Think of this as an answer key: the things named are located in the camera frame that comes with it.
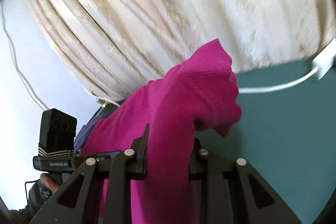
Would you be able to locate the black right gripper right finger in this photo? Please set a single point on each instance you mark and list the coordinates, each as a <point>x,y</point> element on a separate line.
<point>232,191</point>

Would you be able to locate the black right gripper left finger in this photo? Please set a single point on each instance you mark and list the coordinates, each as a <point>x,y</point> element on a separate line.
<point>94,188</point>

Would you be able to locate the magenta knit sweater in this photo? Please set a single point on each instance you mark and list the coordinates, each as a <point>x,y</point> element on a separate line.
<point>198,94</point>

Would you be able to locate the dark patterned sleeve forearm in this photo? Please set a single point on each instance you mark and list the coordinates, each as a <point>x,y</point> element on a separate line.
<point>37,197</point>

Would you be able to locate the person left hand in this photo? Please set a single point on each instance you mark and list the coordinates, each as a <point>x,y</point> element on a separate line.
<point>49,183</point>

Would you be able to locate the purple grey garment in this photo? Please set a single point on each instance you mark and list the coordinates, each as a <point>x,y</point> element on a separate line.
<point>84,133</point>

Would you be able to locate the gold curtain tieback tassel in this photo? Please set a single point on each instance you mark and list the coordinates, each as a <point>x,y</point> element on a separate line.
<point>102,103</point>

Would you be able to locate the beige patterned curtain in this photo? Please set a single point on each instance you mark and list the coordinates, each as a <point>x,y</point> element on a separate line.
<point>113,47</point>

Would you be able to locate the white power strip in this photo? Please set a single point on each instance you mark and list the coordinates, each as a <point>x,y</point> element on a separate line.
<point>324,60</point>

